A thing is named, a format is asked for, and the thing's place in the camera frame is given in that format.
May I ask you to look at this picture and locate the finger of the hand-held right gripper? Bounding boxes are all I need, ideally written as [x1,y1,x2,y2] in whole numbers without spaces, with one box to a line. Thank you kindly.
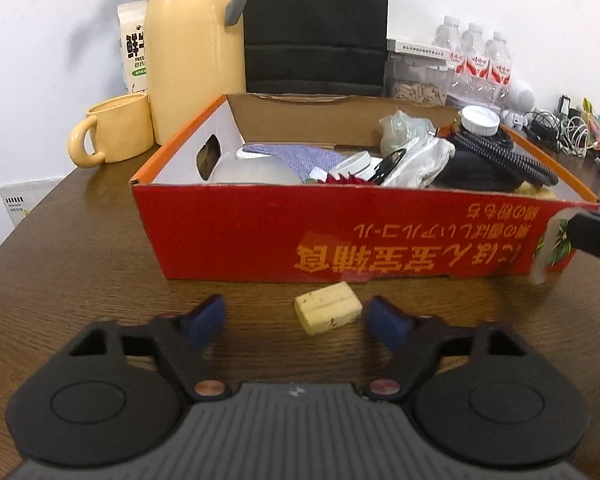
[567,210,600,267]

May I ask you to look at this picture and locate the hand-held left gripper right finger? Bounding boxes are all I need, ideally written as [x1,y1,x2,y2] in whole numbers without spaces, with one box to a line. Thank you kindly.
[362,296,528,403]

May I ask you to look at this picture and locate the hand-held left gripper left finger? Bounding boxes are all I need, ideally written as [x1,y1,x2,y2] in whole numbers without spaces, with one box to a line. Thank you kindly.
[70,294,227,403]

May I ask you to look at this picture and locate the wooden block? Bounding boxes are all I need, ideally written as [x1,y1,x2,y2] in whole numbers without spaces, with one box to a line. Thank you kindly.
[294,282,363,335]

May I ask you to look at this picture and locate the red cardboard box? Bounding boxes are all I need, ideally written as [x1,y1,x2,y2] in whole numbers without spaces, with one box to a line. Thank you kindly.
[130,92,600,285]

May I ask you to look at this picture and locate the black usb cable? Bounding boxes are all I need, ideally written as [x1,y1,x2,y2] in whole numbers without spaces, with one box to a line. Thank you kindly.
[369,147,412,184]

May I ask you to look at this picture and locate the small white round jar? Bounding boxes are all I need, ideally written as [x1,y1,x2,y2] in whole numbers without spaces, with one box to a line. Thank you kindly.
[336,151,377,179]

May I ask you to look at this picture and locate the iridescent plastic wrap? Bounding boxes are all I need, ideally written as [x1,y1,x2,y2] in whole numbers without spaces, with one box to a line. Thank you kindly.
[379,111,436,156]

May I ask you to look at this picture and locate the cream plush toy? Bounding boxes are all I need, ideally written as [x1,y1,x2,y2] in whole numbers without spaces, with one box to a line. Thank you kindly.
[519,184,557,202]

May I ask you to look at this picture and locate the yellow pink sachets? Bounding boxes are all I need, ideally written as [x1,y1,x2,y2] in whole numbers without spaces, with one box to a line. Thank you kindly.
[581,97,600,147]

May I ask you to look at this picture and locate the black pouch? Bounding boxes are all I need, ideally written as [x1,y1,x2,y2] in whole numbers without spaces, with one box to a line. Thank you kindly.
[432,147,527,192]

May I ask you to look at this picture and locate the red fabric rose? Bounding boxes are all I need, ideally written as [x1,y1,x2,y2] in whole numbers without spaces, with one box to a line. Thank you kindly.
[310,172,366,187]

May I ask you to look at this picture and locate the white robot speaker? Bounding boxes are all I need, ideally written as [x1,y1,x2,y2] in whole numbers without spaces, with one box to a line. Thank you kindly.
[500,80,537,128]

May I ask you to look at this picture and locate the white ridged lid jar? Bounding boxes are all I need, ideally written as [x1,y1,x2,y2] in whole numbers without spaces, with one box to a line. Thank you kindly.
[459,106,502,137]

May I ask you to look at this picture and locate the white plastic pouch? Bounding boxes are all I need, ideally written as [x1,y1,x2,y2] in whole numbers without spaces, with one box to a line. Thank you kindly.
[380,136,456,188]

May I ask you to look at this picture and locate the purple cloth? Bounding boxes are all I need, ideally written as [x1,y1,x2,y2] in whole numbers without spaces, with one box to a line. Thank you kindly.
[242,142,350,182]

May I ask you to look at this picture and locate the clear water bottle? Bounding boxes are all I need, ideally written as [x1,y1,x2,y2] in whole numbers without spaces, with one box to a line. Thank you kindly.
[485,31,512,107]
[432,15,465,100]
[457,22,489,102]

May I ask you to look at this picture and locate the yellow mug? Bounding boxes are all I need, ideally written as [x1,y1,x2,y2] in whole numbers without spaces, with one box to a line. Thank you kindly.
[68,92,155,168]

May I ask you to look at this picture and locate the white barcode carton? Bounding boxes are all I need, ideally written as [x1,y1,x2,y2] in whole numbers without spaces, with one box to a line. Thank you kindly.
[0,177,65,227]

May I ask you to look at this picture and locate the clear snack container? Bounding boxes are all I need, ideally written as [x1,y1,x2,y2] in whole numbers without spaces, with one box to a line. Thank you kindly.
[389,52,451,107]

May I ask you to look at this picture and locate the white flat carton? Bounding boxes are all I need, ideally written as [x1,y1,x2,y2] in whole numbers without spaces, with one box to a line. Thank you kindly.
[386,38,448,57]

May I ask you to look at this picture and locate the yellow thermos jug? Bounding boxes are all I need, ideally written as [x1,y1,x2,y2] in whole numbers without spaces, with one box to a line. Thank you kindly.
[144,0,253,145]

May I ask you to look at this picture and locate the white milk carton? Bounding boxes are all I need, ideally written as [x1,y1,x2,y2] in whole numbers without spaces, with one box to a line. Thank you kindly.
[117,0,151,95]

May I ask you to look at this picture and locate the black paper bag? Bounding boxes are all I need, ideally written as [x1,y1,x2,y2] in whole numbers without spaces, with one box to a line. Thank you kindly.
[242,0,390,97]

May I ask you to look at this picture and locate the grey braided cable coil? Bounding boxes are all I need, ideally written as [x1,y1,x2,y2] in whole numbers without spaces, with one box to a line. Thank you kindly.
[452,127,560,187]

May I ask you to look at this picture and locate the tangle of charging cables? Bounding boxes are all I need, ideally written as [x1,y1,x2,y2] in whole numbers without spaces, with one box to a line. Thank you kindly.
[525,109,600,156]

